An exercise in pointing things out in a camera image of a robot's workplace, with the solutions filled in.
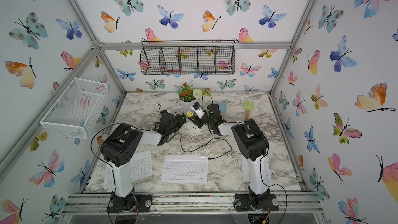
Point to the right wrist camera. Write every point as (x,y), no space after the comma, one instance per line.
(197,108)

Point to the white power strip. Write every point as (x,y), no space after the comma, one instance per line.
(192,127)

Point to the potted artificial plant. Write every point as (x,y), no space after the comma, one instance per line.
(188,94)

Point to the white mesh wall basket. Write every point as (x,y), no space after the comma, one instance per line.
(75,109)

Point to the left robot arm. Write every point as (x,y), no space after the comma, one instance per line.
(119,148)

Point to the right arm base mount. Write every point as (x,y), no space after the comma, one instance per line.
(252,202)

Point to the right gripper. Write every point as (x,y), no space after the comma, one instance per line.
(196,120)

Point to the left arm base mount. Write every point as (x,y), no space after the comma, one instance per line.
(132,203)

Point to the white keyboard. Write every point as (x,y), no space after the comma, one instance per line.
(267,171)
(140,167)
(185,169)

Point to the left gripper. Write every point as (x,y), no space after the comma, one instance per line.
(179,121)

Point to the black wire wall basket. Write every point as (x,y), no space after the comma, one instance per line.
(188,57)

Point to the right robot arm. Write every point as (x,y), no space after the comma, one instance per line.
(251,141)

